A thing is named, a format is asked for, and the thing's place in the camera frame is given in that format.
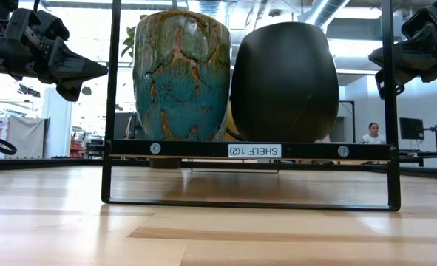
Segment black frame clear shelf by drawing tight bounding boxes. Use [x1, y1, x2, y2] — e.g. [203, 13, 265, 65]
[101, 0, 402, 212]

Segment white shelf label sticker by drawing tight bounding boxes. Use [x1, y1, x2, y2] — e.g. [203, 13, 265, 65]
[228, 143, 282, 159]

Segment teal glazed mug brown inside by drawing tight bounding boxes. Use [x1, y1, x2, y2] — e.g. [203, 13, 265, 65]
[132, 9, 232, 142]

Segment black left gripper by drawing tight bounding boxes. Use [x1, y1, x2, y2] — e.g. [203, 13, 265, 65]
[0, 21, 109, 103]

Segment black mug green inside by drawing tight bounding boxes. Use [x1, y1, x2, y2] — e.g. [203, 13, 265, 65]
[229, 21, 340, 144]

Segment black aluminium table frame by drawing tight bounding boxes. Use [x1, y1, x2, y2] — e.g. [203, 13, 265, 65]
[0, 157, 437, 181]

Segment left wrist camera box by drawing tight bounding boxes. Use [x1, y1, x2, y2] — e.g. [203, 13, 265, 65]
[5, 7, 70, 50]

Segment person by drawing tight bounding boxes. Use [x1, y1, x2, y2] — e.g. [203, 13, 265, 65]
[360, 121, 387, 145]

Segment light grey cloth cover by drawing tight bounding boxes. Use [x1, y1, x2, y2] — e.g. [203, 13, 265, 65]
[7, 116, 50, 159]

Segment black cable loop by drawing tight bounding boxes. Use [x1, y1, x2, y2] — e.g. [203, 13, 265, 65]
[0, 132, 18, 156]

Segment red background equipment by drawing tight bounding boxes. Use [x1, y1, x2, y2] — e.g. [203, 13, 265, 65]
[69, 127, 88, 158]

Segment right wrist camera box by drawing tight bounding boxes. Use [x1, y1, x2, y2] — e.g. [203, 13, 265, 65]
[401, 6, 436, 38]

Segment green plant in black pot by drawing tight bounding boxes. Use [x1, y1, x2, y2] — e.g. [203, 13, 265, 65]
[121, 14, 182, 170]

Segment black background workcell frame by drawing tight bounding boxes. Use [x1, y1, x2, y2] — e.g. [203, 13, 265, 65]
[339, 99, 356, 143]

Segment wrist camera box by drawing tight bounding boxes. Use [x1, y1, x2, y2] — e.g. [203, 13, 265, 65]
[5, 7, 70, 50]
[401, 6, 436, 38]

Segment black background monitor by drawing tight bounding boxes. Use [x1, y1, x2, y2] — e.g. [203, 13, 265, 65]
[399, 117, 425, 140]
[115, 112, 137, 140]

